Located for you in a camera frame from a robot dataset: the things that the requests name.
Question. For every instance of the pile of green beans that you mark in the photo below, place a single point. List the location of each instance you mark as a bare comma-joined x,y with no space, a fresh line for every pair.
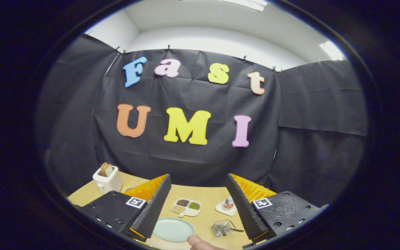
194,206

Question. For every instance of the white square coaster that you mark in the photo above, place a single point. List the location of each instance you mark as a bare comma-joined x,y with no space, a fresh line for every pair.
221,208

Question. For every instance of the pile of dark red beans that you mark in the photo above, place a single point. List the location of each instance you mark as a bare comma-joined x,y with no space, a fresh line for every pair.
183,202

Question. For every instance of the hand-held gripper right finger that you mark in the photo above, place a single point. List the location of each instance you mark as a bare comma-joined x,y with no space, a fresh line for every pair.
243,211

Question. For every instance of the toasted bread slice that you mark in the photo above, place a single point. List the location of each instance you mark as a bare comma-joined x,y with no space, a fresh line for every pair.
106,169

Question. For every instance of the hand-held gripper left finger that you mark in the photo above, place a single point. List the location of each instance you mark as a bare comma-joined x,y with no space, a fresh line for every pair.
156,208

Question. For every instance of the pale green round plate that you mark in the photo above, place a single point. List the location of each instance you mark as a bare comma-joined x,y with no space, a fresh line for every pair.
172,229

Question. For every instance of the pile of yellow beans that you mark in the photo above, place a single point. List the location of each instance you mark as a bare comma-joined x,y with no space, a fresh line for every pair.
178,208

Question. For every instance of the white divided snack tray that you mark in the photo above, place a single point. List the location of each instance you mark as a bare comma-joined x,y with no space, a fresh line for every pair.
190,212

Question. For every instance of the white toaster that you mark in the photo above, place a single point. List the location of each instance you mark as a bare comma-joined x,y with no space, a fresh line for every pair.
108,182

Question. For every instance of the small ceiling light panel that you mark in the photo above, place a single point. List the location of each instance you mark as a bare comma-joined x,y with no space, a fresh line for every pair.
332,50

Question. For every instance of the large ceiling light panel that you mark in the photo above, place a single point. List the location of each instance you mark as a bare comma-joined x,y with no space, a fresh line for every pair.
247,4

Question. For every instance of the clear plastic water bottle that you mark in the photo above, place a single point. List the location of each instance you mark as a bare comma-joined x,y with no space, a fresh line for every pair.
228,203

